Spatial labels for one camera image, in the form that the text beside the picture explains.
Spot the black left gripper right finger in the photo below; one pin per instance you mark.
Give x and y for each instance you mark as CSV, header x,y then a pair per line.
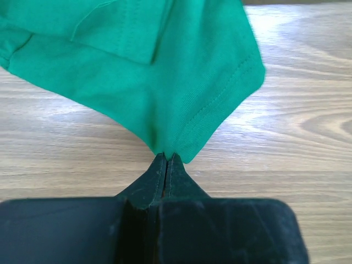
x,y
196,228

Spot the green t shirt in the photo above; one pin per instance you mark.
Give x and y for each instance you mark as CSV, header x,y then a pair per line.
x,y
169,71

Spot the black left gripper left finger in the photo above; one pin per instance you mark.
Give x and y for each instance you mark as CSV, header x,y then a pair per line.
x,y
82,229

